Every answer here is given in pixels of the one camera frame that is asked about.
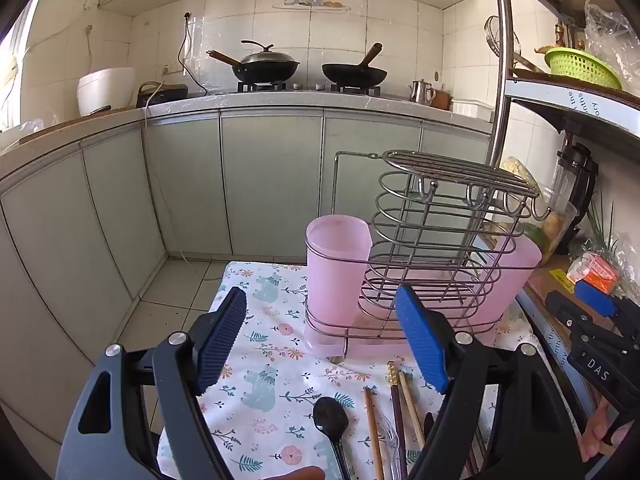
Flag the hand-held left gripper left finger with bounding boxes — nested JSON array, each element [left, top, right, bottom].
[[54, 286, 249, 480]]

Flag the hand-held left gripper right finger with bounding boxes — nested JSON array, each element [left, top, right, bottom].
[[394, 285, 593, 480]]

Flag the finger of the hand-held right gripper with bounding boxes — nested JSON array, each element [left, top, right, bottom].
[[574, 279, 640, 337], [544, 291, 640, 361]]

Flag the pink plastic utensil cup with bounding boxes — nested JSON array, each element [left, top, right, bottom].
[[305, 214, 373, 356], [475, 232, 543, 331]]

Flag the dark chopstick gold band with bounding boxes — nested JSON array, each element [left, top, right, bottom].
[[387, 360, 408, 461]]

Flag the light brown wooden chopstick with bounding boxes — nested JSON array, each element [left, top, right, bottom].
[[363, 386, 386, 480], [397, 370, 427, 450]]

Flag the clear plastic utensil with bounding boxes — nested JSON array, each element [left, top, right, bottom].
[[375, 412, 408, 480]]

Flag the dark brown chopstick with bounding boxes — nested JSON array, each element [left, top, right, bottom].
[[467, 422, 488, 476]]

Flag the metal wire utensil rack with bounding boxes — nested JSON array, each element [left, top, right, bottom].
[[304, 150, 551, 366]]

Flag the person's right hand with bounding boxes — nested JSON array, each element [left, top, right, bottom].
[[580, 400, 633, 463]]

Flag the person's left hand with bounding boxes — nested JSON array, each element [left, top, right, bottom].
[[270, 465, 327, 480]]

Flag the cardboard box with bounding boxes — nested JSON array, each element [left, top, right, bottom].
[[525, 255, 601, 322]]

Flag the orange snack packet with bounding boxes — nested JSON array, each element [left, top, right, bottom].
[[565, 252, 621, 295]]

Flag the pink plastic drip tray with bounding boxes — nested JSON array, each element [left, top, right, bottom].
[[305, 310, 501, 358]]

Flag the floral printed tablecloth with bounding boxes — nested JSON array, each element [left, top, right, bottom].
[[156, 260, 546, 480]]

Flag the green leafy plant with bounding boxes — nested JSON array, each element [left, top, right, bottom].
[[585, 195, 632, 261]]

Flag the green bell pepper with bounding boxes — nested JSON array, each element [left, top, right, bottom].
[[522, 225, 551, 252]]

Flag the black plastic spoon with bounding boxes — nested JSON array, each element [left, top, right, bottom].
[[312, 396, 353, 480]]

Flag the black blender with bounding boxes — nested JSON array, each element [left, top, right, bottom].
[[552, 132, 598, 256]]

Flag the clear bag of vegetables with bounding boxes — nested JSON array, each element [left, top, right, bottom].
[[482, 156, 578, 266]]

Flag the green kitchen base cabinets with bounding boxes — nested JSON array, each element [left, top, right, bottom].
[[0, 107, 496, 441]]

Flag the metal shelving rack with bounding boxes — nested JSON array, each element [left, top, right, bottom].
[[490, 0, 640, 411]]

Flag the white plastic container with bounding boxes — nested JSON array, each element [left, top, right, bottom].
[[451, 99, 496, 122]]

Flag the green plastic basket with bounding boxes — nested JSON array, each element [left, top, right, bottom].
[[544, 47, 623, 92]]

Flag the stone kitchen countertop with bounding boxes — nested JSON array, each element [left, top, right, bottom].
[[0, 91, 496, 181]]

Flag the stainless steel kettle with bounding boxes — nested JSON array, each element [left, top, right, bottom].
[[409, 79, 435, 106]]

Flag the black countertop appliance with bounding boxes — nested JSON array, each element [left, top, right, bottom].
[[136, 81, 189, 108]]

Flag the gas stove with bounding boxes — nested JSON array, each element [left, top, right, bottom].
[[235, 80, 383, 97]]

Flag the crumpled clear plastic bag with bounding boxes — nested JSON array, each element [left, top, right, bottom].
[[584, 0, 640, 86]]

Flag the black wok with glass lid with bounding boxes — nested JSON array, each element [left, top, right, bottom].
[[206, 40, 301, 83]]

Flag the white rice cooker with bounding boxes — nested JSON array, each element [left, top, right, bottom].
[[77, 67, 137, 117]]

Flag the kitchen window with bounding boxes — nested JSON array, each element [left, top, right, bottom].
[[0, 0, 36, 136]]

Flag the black wok wooden handle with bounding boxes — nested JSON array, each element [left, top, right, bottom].
[[321, 42, 388, 88]]

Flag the wire skimmer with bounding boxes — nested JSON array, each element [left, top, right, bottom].
[[484, 15, 523, 58]]

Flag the white wall shelf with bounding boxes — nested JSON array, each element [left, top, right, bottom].
[[272, 0, 351, 11]]

